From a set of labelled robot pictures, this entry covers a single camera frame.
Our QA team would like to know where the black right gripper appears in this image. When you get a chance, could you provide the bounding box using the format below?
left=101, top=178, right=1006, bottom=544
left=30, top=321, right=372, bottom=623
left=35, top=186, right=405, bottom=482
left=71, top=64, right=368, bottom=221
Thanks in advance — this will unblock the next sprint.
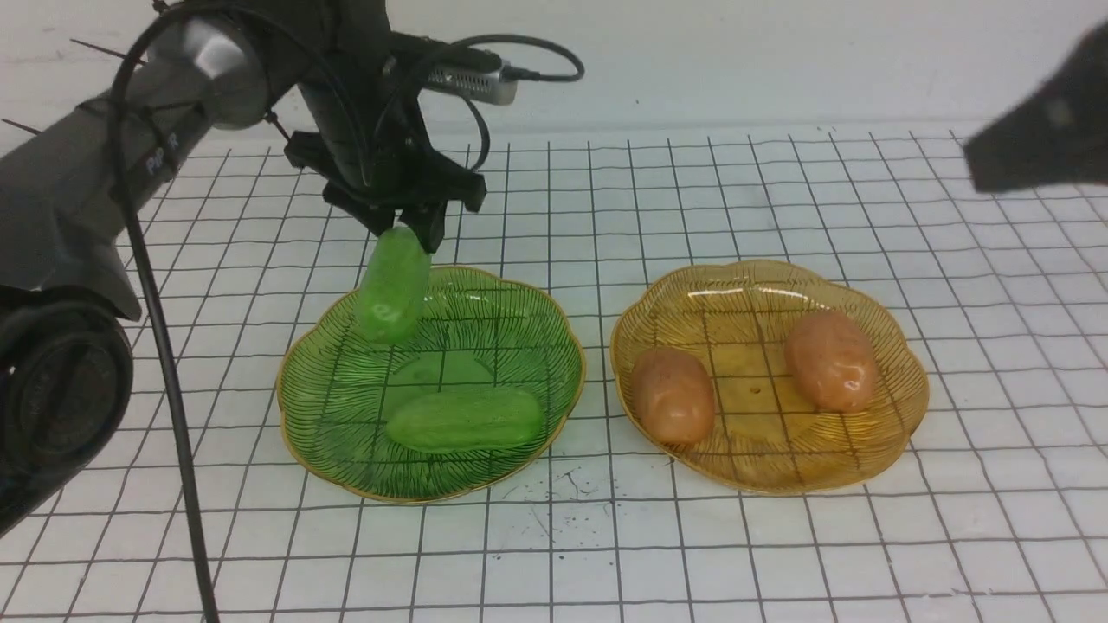
left=964, top=23, right=1107, bottom=194

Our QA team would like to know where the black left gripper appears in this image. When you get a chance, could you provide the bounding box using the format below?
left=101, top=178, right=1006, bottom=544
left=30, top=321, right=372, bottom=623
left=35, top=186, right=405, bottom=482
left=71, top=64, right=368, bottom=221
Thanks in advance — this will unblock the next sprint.
left=284, top=52, right=488, bottom=254

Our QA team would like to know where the green toy cucumber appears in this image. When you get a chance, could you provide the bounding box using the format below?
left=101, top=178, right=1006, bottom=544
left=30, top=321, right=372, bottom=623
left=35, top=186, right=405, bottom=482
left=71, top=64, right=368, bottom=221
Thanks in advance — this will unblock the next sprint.
left=384, top=387, right=545, bottom=455
left=353, top=228, right=431, bottom=344

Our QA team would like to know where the green toy cucumber front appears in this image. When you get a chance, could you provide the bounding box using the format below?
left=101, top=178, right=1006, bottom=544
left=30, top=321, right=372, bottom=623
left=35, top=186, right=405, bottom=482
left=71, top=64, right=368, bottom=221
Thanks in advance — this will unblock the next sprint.
left=384, top=387, right=545, bottom=455

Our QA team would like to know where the orange toy potato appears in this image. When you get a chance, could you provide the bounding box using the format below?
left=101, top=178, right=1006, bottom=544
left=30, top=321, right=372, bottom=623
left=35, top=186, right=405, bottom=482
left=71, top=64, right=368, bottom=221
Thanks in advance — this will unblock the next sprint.
left=784, top=309, right=879, bottom=413
left=632, top=347, right=716, bottom=446

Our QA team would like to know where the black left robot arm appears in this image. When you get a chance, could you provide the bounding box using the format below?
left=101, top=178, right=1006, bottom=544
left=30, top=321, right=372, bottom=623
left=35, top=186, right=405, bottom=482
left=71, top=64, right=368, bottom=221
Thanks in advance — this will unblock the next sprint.
left=3, top=1, right=486, bottom=533

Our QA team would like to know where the green ribbed plastic plate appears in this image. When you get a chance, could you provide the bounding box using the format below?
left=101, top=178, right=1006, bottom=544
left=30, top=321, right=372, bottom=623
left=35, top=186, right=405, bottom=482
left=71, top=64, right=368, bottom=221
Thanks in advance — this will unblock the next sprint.
left=276, top=266, right=587, bottom=504

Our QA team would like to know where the amber ribbed plastic plate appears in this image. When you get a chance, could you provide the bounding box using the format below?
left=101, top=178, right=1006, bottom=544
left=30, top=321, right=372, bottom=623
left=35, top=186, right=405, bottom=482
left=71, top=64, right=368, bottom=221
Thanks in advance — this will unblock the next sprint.
left=609, top=261, right=930, bottom=494

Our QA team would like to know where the white grid table mat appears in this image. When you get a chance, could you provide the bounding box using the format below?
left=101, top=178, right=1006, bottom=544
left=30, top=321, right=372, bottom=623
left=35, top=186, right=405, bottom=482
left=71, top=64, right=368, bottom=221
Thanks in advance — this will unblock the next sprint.
left=0, top=121, right=1108, bottom=623

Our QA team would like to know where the black camera cable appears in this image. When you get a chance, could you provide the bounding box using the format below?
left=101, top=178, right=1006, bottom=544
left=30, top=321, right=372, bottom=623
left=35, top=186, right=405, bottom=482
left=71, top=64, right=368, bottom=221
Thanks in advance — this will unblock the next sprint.
left=107, top=0, right=586, bottom=623

